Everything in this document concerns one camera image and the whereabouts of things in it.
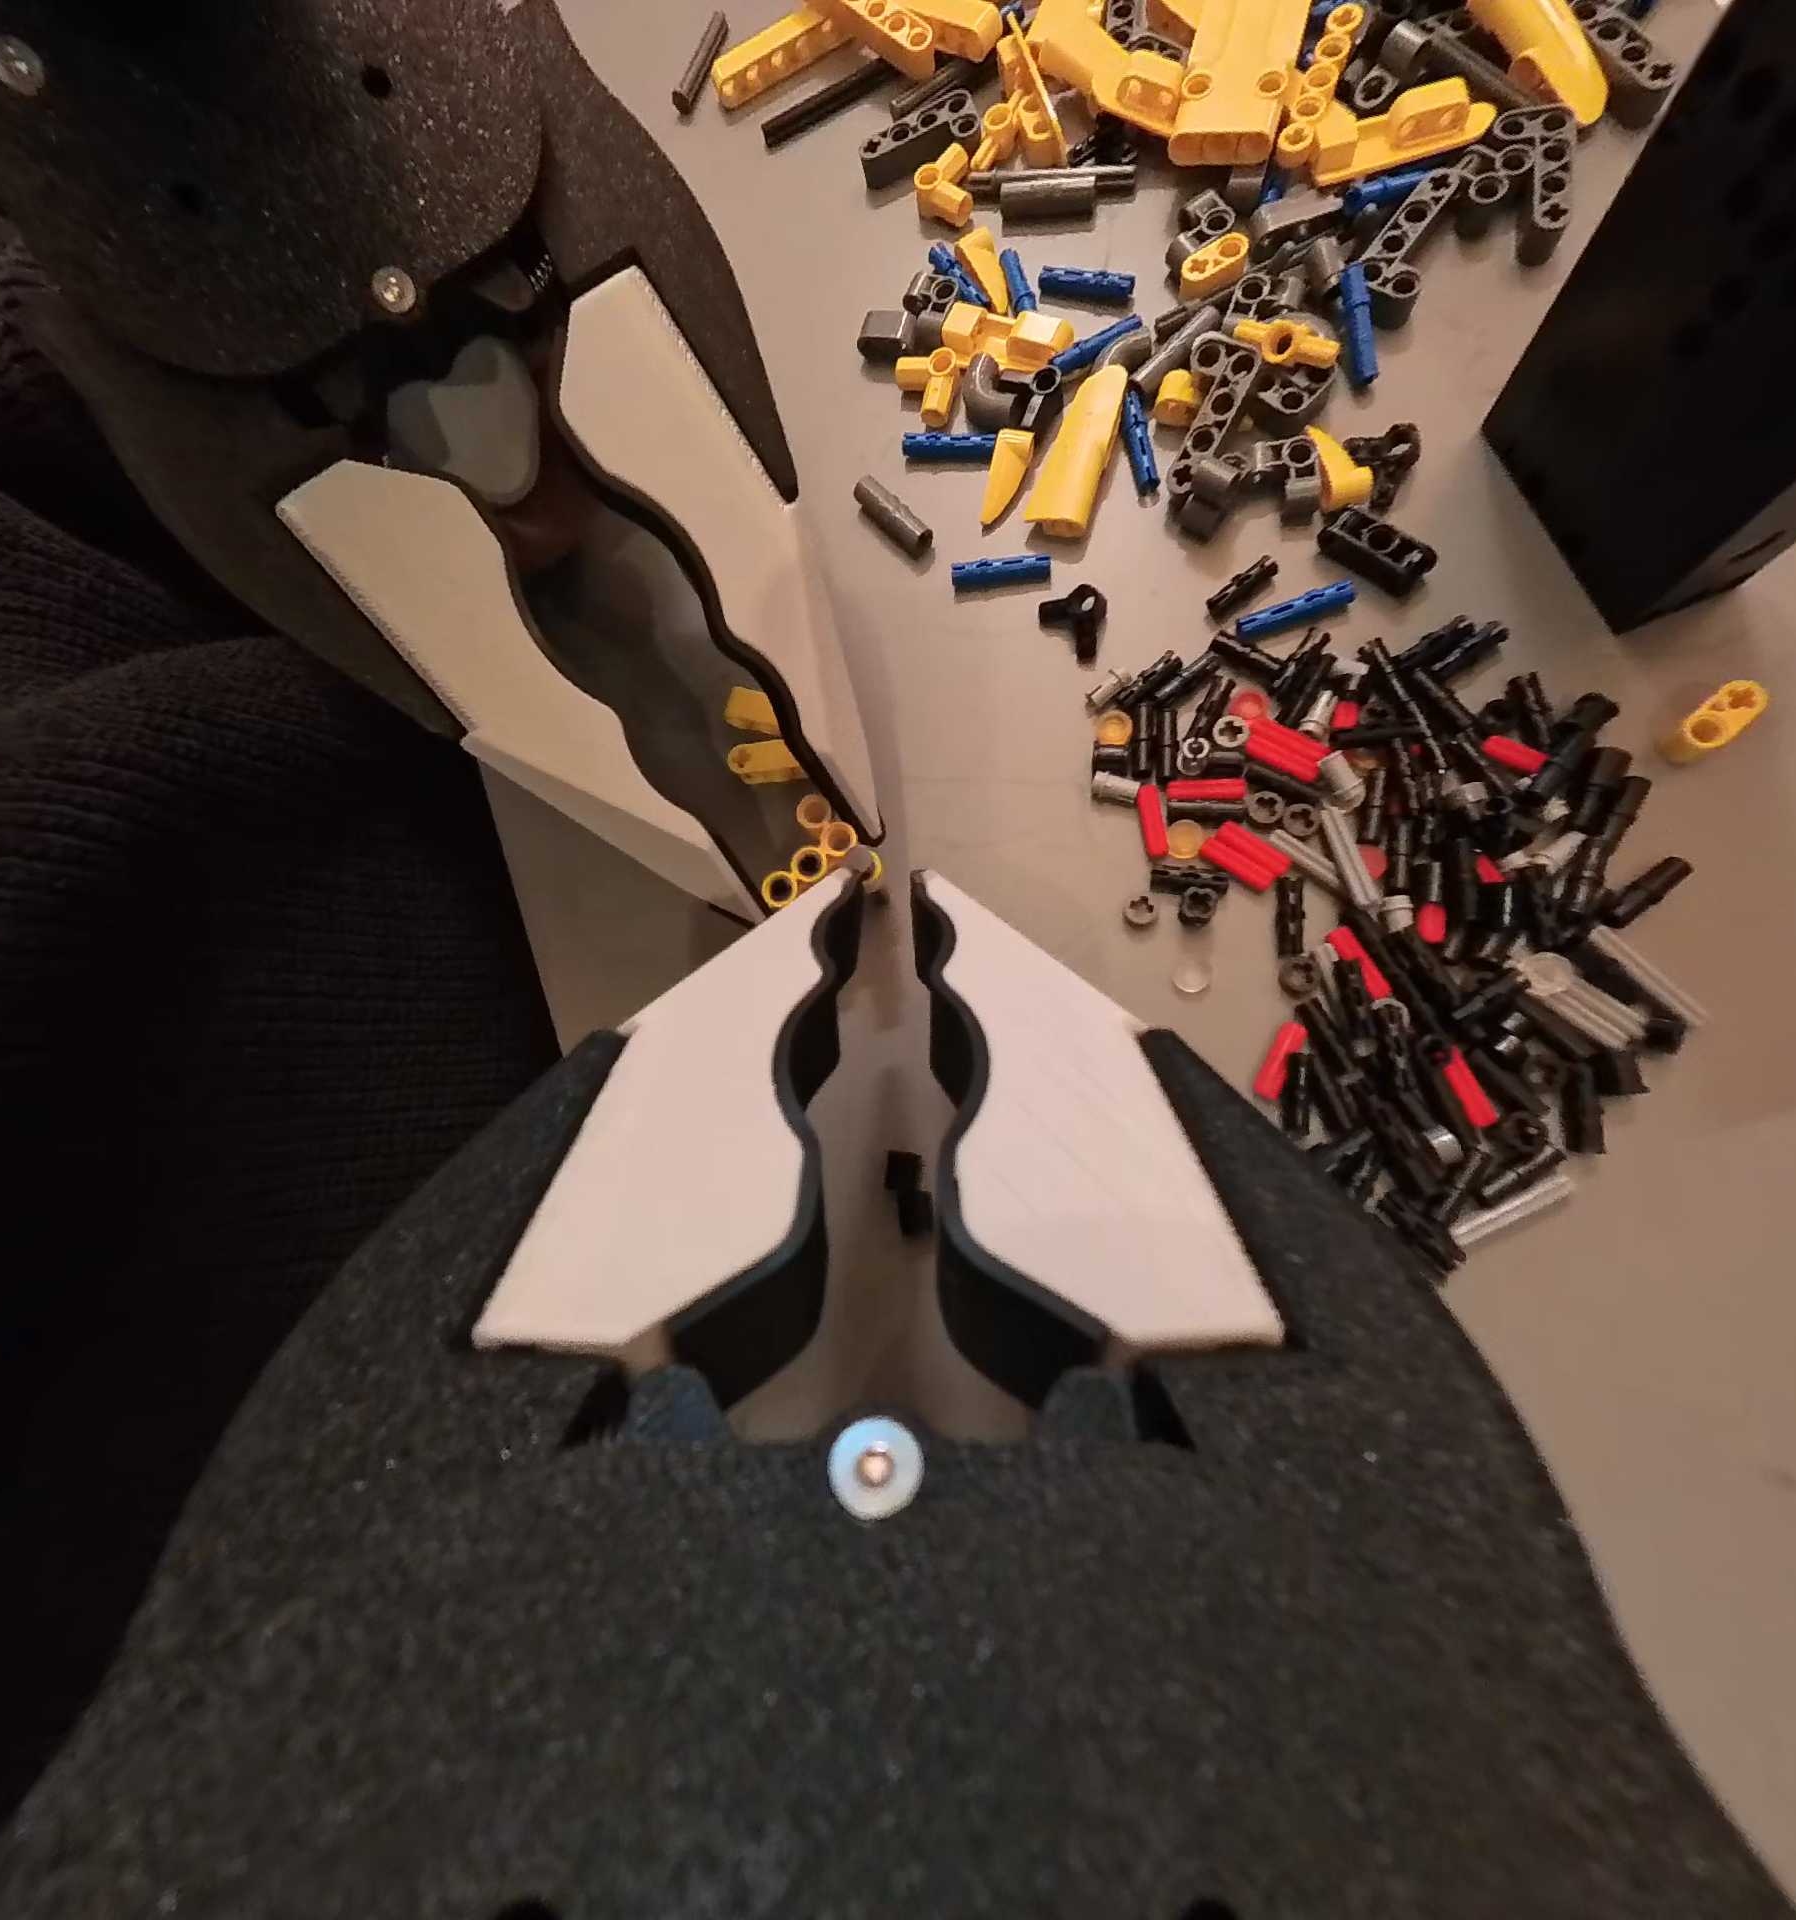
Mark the long black axle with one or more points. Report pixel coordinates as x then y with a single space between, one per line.
829 103

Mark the black angled connector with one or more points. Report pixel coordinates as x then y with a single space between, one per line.
1075 610

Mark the pile of yellow grey parts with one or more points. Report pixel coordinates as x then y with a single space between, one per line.
1227 135

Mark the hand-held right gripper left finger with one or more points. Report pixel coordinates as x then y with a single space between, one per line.
660 1153

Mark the dark grey short pin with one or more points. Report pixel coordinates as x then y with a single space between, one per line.
895 519

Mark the short black axle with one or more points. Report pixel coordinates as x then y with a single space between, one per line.
701 65

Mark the person's black knitted sweater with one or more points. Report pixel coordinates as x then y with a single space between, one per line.
167 902

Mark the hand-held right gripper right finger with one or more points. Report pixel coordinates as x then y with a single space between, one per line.
1099 1173

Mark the black two-hole brick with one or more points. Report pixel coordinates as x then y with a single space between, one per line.
1377 549

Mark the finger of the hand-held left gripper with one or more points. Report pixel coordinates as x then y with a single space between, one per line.
436 604
692 435

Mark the short black pin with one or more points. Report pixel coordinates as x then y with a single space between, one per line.
913 1187

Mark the blue plastic pin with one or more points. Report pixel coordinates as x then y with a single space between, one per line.
1295 610
998 572

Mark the pile of black red pins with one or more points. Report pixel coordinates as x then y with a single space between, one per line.
1410 927

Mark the yellow multi-hole connector block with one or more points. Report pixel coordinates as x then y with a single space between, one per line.
808 864

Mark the long black pin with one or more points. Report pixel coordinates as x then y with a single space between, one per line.
1243 589

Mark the yellow two-hole beam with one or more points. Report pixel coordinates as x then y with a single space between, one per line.
1716 716

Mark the large yellow curved panel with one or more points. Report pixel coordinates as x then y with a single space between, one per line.
1083 451

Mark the small yellow curved panel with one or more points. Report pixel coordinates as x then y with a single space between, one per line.
1008 480

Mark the yellow short liftarm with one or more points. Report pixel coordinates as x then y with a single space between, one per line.
767 759
753 709

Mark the black box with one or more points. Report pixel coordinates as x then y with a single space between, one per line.
1712 344

